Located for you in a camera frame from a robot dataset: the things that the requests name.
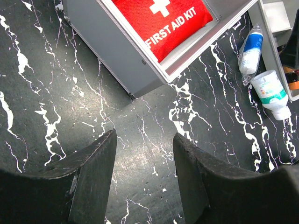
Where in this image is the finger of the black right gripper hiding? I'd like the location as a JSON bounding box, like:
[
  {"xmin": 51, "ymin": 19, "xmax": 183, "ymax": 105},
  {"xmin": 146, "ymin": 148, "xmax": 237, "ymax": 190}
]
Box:
[{"xmin": 280, "ymin": 10, "xmax": 299, "ymax": 70}]

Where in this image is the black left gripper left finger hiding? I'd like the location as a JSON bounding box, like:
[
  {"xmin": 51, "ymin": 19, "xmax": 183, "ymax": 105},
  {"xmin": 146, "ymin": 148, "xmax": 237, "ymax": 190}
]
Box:
[{"xmin": 0, "ymin": 130, "xmax": 117, "ymax": 224}]

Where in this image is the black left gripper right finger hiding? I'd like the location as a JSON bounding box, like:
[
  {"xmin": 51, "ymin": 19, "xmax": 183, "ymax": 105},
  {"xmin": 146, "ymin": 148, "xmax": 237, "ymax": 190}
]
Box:
[{"xmin": 173, "ymin": 133, "xmax": 299, "ymax": 224}]

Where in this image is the brown medicine bottle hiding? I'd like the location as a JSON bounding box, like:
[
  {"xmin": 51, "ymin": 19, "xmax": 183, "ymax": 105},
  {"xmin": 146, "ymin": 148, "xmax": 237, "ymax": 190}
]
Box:
[{"xmin": 283, "ymin": 67, "xmax": 299, "ymax": 91}]

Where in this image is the white green-label bottle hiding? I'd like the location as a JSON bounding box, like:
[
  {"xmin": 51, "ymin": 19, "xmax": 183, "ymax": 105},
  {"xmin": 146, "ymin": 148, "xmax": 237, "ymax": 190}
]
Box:
[{"xmin": 250, "ymin": 70, "xmax": 291, "ymax": 120}]

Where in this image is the grey plastic tray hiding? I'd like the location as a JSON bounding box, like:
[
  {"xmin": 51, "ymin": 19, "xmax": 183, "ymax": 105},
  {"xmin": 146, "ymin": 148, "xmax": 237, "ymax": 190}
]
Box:
[{"xmin": 248, "ymin": 0, "xmax": 299, "ymax": 102}]

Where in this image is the blue white tube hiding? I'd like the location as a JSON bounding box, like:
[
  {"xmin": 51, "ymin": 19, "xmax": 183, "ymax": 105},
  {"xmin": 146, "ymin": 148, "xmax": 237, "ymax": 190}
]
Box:
[{"xmin": 238, "ymin": 24, "xmax": 263, "ymax": 86}]

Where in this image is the red first aid pouch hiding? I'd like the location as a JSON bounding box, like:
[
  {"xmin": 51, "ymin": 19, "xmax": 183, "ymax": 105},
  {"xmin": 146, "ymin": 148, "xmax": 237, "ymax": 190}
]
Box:
[{"xmin": 113, "ymin": 0, "xmax": 213, "ymax": 63}]

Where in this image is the silver metal medicine case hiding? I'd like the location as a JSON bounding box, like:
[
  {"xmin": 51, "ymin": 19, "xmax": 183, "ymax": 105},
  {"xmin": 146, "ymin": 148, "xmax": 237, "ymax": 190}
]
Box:
[{"xmin": 63, "ymin": 0, "xmax": 254, "ymax": 98}]

